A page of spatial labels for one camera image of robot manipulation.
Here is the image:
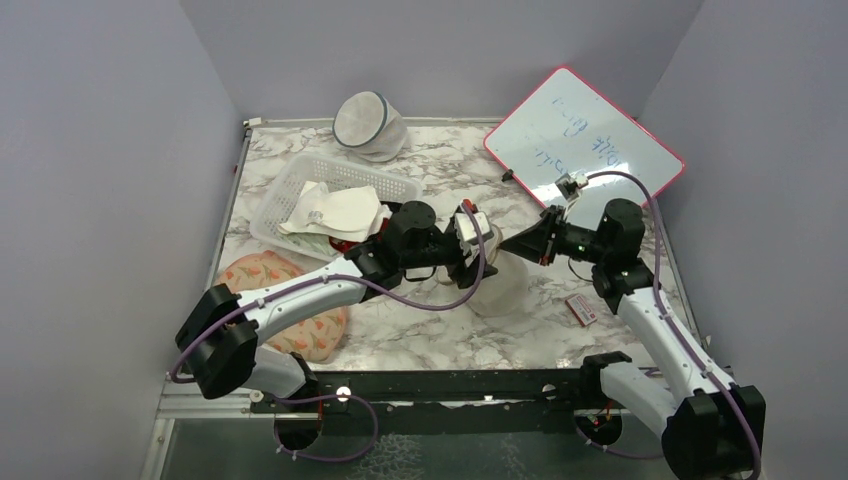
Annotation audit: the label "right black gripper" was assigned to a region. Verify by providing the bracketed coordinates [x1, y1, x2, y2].
[500, 206, 610, 267]

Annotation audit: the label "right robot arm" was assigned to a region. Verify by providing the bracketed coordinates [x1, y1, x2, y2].
[501, 199, 766, 479]

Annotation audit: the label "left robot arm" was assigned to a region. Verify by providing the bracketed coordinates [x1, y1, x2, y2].
[168, 201, 497, 411]

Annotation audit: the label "round mesh laundry bag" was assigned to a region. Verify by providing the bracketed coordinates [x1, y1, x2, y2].
[331, 91, 408, 163]

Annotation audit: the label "small red box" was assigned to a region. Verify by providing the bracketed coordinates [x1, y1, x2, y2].
[565, 293, 598, 327]

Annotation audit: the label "white cloth in basket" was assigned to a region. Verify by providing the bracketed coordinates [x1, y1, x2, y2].
[277, 181, 393, 242]

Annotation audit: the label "pink framed whiteboard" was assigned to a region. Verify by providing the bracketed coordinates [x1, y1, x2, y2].
[483, 66, 685, 228]

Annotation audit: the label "floral orange cushion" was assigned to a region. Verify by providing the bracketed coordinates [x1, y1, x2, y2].
[212, 250, 349, 363]

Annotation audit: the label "white plastic basket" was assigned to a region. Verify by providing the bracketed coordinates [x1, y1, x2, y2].
[249, 153, 423, 262]

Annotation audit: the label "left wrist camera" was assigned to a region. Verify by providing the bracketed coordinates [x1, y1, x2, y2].
[453, 211, 494, 254]

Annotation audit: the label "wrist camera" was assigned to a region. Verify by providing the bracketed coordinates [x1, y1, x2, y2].
[554, 173, 589, 208]
[453, 211, 494, 254]

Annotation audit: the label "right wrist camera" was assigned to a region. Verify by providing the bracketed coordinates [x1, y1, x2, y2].
[554, 173, 589, 208]

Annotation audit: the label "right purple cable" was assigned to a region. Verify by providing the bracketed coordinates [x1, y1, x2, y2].
[586, 170, 763, 480]

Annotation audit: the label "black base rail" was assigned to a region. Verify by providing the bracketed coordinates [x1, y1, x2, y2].
[182, 351, 664, 439]

